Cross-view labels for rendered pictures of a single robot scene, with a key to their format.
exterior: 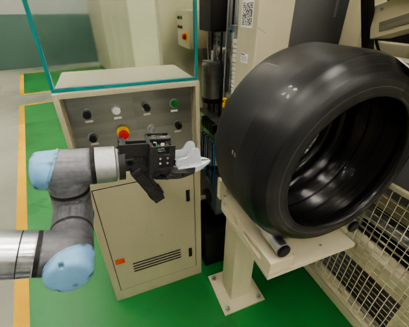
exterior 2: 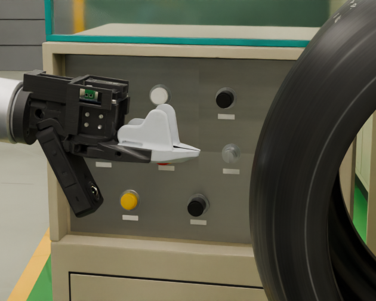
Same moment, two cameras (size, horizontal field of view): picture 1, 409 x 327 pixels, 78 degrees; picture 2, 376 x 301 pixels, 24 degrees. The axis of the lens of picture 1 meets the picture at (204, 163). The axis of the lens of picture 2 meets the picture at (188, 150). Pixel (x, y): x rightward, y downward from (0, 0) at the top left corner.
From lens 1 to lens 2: 0.60 m
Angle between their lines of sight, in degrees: 35
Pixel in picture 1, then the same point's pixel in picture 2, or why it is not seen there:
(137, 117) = (204, 120)
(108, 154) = (5, 85)
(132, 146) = (43, 81)
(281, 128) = (307, 80)
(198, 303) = not seen: outside the picture
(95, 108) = not seen: hidden behind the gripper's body
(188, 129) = not seen: hidden behind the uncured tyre
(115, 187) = (119, 280)
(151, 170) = (65, 131)
